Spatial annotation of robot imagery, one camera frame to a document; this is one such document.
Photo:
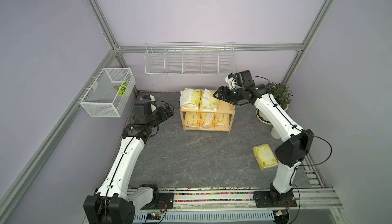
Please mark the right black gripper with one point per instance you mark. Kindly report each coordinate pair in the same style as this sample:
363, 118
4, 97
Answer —
226, 96

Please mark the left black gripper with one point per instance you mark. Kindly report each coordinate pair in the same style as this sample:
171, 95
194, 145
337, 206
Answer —
164, 115

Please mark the green tissue pack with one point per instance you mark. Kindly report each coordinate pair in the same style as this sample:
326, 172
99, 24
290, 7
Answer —
208, 102
190, 99
264, 156

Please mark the orange tissue pack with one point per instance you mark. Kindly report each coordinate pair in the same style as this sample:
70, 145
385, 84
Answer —
192, 120
207, 120
222, 120

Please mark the wooden two-tier shelf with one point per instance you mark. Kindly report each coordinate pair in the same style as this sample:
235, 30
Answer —
200, 111

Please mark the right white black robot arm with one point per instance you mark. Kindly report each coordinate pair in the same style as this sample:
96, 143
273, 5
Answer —
296, 141

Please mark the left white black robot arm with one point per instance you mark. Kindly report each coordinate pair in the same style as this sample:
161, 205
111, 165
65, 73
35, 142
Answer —
110, 203

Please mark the green leaf in basket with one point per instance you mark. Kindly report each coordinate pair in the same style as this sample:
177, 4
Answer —
121, 89

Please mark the large potted green plant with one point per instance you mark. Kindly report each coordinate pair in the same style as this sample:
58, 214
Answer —
283, 96

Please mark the small potted succulent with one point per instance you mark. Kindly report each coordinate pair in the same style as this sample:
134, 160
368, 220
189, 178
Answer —
275, 134

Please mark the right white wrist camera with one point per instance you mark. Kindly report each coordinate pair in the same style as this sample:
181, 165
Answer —
231, 81

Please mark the white wire wall shelf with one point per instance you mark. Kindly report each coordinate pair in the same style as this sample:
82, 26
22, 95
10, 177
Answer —
203, 58

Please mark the white mesh wall basket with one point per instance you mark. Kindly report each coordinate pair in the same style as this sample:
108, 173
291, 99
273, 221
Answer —
101, 99

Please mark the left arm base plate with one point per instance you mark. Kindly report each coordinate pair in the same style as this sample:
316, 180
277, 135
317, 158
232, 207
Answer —
164, 201

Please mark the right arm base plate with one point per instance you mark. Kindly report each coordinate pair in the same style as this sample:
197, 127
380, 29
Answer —
272, 199

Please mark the aluminium rail frame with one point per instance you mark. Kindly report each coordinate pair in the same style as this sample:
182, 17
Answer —
235, 205

